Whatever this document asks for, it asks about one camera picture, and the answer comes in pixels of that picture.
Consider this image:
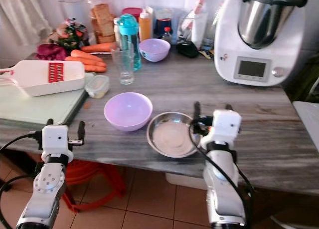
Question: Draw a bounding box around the pale green cutting board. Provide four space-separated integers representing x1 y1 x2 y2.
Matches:
0 73 93 127

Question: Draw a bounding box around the stainless steel plate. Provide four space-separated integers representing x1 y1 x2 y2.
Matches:
147 112 202 158

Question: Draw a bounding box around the red plastic stool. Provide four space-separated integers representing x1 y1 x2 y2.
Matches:
62 159 128 212

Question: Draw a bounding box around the small lidded plastic container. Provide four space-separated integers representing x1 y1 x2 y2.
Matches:
85 75 110 99

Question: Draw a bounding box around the large purple plastic bowl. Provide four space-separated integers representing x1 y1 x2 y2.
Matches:
104 92 154 132

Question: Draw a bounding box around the white mandoline slicer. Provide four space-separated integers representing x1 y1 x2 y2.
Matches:
0 60 86 97

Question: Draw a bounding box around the white plastic box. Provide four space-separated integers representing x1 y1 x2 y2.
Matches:
165 173 205 190

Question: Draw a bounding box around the black pouch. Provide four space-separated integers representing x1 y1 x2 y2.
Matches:
175 40 199 58

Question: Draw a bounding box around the orange carrot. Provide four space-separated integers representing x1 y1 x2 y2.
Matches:
65 57 107 68
80 42 114 53
86 65 107 73
71 49 104 65

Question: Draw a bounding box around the white kitchen food processor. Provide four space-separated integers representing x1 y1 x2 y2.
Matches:
213 0 309 87

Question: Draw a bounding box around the clear drinking glass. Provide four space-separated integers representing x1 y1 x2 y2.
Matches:
112 42 135 85

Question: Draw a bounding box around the dark purple beetroot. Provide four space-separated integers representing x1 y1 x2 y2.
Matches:
35 43 68 61

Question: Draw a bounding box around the small purple plastic bowl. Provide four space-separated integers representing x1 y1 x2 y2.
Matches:
139 38 171 63

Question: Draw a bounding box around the white appliance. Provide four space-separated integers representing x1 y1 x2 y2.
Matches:
293 101 319 152

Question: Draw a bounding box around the small red capped bottle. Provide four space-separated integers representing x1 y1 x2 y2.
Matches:
161 27 172 44

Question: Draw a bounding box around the clear utensil container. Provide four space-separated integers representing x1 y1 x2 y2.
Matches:
177 9 207 47

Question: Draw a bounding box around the flower patterned bag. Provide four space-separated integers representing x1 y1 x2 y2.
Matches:
49 18 88 51

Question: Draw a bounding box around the dark blue jar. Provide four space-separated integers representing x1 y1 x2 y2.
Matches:
154 9 174 39

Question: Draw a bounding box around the orange sauce bottle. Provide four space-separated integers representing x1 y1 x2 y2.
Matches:
139 9 153 41

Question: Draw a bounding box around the teal water bottle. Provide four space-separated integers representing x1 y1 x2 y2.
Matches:
118 14 141 71

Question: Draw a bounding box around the red lidded cracker jar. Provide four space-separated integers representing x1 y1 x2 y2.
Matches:
86 0 115 44

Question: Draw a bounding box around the white curtain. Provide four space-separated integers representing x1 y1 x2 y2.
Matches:
0 0 51 46

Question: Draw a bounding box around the red lidded container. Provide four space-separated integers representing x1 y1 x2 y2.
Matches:
122 7 144 18

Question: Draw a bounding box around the clear glass jar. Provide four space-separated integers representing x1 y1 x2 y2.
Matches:
58 0 88 25

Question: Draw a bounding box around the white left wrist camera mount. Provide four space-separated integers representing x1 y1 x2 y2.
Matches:
42 125 69 162

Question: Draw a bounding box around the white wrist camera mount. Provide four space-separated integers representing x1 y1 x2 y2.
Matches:
207 109 242 149
42 125 69 162

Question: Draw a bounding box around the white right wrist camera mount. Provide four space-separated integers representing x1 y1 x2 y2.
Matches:
207 109 242 149

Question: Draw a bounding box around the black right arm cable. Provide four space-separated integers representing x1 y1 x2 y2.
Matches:
188 120 255 225

